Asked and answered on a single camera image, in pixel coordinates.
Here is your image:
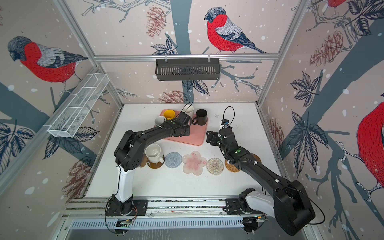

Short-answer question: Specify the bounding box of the multicolour zigzag woven coaster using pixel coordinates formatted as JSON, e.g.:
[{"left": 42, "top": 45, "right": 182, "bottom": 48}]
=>
[{"left": 206, "top": 158, "right": 224, "bottom": 176}]

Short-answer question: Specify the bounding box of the rattan round woven coaster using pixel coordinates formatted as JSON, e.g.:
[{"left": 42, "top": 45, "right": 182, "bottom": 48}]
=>
[{"left": 225, "top": 160, "right": 240, "bottom": 173}]

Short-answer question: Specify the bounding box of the blue grey woven coaster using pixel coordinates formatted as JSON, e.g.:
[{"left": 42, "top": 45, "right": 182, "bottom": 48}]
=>
[{"left": 165, "top": 152, "right": 183, "bottom": 169}]

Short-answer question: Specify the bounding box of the dark wooden round coaster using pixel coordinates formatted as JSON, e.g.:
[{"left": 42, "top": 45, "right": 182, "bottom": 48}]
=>
[{"left": 252, "top": 154, "right": 262, "bottom": 164}]

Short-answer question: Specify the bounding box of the white mug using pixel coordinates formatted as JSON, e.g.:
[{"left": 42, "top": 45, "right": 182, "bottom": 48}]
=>
[{"left": 145, "top": 144, "right": 164, "bottom": 164}]

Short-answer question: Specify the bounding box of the pink flower shaped coaster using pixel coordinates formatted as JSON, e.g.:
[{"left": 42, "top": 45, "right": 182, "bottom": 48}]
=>
[{"left": 182, "top": 151, "right": 207, "bottom": 176}]

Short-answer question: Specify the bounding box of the glossy brown round coaster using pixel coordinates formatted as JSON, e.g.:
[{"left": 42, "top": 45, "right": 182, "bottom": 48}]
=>
[{"left": 147, "top": 155, "right": 165, "bottom": 169}]

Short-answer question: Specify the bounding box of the cork flower shaped coaster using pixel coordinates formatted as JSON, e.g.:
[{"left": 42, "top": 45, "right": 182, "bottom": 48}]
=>
[{"left": 140, "top": 155, "right": 148, "bottom": 168}]

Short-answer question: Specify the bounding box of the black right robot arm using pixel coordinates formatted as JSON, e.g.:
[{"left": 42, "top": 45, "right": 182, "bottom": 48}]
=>
[{"left": 207, "top": 127, "right": 316, "bottom": 236}]

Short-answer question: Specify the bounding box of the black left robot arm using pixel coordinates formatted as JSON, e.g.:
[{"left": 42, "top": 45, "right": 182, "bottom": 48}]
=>
[{"left": 105, "top": 112, "right": 192, "bottom": 217}]

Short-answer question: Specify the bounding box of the yellow mug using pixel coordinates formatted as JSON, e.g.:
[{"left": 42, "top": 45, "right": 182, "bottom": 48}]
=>
[{"left": 163, "top": 110, "right": 176, "bottom": 120}]

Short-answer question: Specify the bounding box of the cream mug at back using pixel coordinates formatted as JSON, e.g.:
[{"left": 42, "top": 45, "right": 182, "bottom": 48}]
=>
[{"left": 182, "top": 105, "right": 194, "bottom": 118}]

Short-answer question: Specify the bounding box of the pink tray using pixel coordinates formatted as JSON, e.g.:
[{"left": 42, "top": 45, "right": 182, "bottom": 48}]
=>
[{"left": 164, "top": 122, "right": 208, "bottom": 146}]

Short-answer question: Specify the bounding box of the blue patterned mug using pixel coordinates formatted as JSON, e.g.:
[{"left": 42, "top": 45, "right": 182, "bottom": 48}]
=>
[{"left": 154, "top": 116, "right": 167, "bottom": 127}]

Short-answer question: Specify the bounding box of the black mug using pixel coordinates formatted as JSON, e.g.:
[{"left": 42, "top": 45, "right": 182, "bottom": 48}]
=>
[{"left": 192, "top": 109, "right": 208, "bottom": 126}]

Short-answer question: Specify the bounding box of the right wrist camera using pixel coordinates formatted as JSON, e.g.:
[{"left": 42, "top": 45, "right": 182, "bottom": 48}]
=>
[{"left": 220, "top": 119, "right": 231, "bottom": 130}]

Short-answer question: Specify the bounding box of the black hanging wire basket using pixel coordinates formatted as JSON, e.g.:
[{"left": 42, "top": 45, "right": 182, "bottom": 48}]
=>
[{"left": 155, "top": 58, "right": 221, "bottom": 81}]

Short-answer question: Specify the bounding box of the white wire mesh shelf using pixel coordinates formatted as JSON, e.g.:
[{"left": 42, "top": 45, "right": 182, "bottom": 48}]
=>
[{"left": 48, "top": 73, "right": 110, "bottom": 138}]

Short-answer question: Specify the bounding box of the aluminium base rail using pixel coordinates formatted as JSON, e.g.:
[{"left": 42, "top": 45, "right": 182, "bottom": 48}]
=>
[{"left": 64, "top": 194, "right": 307, "bottom": 230}]

